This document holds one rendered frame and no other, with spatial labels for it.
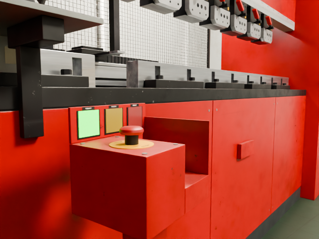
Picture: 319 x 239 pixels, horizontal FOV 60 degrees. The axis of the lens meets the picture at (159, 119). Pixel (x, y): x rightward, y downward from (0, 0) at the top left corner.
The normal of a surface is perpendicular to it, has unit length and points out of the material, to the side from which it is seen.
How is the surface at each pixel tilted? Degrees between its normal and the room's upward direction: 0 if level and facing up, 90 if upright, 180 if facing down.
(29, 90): 90
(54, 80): 90
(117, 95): 90
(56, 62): 90
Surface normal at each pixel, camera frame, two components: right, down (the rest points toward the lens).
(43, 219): 0.75, 0.07
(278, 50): -0.66, 0.07
